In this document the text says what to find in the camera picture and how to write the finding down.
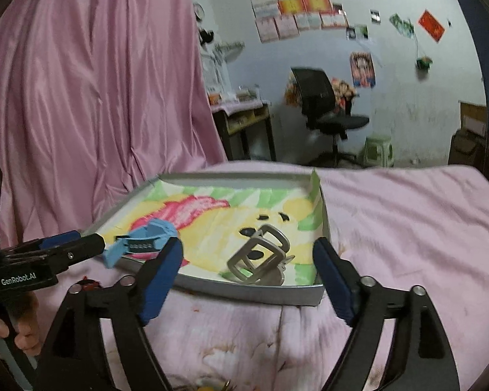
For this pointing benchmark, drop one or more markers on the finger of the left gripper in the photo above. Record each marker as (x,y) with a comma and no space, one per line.
(38,270)
(40,244)

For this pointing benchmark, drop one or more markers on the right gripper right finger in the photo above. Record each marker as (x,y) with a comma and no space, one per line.
(420,356)

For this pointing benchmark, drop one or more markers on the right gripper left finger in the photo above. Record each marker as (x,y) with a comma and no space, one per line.
(74,355)

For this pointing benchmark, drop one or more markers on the blue smart watch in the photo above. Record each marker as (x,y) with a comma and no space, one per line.
(143,242)

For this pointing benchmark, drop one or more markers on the grey plastic hair claw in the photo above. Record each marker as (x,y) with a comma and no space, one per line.
(262,259)

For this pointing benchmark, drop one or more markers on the person's left hand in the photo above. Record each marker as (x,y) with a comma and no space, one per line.
(28,338)

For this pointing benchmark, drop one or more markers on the pink bed sheet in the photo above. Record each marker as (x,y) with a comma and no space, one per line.
(403,227)

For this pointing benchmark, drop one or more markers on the grey shallow tray box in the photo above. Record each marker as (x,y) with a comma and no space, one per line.
(273,295)

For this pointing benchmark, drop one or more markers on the pink satin curtain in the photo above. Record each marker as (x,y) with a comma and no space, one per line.
(96,96)

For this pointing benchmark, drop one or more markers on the colourful painted paper liner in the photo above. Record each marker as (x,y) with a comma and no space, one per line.
(213,222)

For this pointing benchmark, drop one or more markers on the green plastic stool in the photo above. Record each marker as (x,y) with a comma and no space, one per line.
(378,151)

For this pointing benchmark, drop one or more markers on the dark wooden desk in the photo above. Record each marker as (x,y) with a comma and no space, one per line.
(234,119)

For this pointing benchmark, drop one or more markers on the black office chair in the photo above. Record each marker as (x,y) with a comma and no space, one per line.
(327,110)

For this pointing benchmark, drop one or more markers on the anime wall poster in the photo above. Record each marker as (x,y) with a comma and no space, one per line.
(362,70)

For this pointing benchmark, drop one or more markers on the green hanging wall ornament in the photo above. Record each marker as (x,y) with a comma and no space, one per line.
(423,64)

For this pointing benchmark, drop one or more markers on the cluster of wall certificates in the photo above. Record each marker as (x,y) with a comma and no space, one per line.
(277,20)

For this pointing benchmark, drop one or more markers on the red paper on wall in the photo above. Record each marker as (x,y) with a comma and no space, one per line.
(431,25)

